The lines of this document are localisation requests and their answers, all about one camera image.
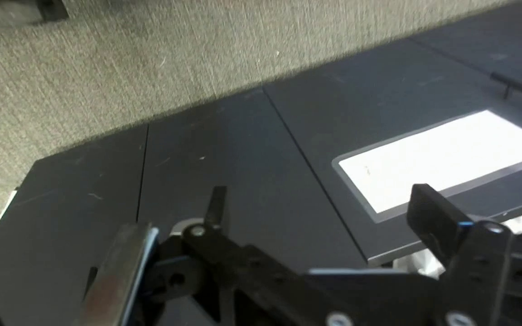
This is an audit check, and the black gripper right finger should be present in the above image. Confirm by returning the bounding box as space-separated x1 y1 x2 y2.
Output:
407 183 515 326

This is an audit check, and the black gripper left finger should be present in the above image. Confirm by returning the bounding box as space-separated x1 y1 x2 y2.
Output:
149 183 360 326

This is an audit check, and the black cabinet door with hinges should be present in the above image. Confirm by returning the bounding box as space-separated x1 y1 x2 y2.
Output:
135 87 372 286

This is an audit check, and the plain black cabinet door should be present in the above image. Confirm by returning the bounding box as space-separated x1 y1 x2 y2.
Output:
0 123 151 326

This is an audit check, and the black metal stand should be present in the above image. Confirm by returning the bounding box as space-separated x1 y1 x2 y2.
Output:
0 0 71 58

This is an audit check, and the silver blue-edged bracket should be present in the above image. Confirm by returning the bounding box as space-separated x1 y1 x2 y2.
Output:
77 221 162 326

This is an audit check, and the black bar door handle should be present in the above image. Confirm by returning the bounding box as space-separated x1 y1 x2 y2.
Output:
490 69 522 120

